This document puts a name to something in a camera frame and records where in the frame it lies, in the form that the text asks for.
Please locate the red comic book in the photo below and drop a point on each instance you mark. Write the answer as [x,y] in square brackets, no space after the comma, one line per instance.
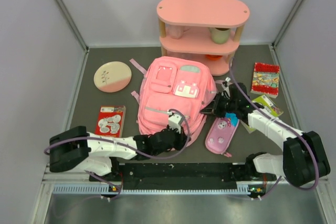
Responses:
[266,79]

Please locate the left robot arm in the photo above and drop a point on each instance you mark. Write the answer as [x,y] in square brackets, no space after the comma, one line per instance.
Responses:
[78,149]

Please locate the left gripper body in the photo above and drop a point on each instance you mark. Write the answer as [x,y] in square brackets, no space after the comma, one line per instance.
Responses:
[176,145]

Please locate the red and white book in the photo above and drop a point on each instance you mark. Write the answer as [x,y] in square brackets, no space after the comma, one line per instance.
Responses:
[110,121]

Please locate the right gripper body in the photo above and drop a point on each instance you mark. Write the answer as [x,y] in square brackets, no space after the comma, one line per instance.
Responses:
[223,104]

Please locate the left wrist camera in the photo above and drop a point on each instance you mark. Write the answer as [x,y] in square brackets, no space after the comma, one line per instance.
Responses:
[175,121]

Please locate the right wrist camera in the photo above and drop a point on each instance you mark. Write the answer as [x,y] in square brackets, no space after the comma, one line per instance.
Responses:
[226,84]

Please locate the pink three-tier shelf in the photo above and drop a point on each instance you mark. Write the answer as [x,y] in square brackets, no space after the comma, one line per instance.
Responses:
[200,15]

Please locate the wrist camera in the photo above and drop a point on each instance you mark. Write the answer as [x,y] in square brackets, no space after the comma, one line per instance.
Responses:
[175,121]
[226,84]

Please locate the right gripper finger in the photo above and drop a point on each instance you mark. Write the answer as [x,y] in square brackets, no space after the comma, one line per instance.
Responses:
[208,111]
[210,107]

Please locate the pink student backpack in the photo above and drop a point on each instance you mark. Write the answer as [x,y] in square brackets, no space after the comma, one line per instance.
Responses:
[174,83]

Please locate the orange bowl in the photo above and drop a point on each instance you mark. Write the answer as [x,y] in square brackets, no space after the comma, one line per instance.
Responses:
[213,57]

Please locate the pink and cream plate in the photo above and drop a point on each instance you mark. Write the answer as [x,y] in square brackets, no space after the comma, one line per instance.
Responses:
[112,76]

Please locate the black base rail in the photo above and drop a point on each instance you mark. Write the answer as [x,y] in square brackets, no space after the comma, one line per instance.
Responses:
[183,176]

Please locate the purple pencil case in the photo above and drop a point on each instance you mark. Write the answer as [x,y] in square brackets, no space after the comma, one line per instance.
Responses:
[221,134]

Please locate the green book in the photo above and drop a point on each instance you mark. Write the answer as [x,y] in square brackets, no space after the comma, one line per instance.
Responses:
[269,105]

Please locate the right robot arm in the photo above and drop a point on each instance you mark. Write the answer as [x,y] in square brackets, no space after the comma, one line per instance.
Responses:
[303,158]

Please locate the pink mug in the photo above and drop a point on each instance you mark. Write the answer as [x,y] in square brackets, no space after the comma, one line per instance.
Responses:
[176,32]

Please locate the green cup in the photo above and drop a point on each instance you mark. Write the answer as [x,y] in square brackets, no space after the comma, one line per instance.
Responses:
[219,35]

